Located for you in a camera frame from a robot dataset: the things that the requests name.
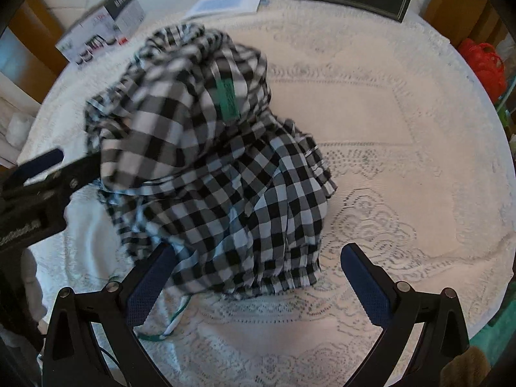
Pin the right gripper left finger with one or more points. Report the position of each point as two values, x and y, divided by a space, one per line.
72 354

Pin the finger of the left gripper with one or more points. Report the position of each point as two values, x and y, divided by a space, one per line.
37 165

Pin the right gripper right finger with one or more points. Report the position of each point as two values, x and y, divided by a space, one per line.
396 307

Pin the black white checkered garment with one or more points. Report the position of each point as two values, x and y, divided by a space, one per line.
192 157

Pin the green cloth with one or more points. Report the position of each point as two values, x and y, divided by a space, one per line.
491 339

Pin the cookware product box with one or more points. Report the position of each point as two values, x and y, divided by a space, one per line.
100 30

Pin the red mesh bag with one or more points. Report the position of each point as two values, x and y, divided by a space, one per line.
487 65

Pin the white paper booklet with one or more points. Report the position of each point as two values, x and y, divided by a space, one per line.
203 8

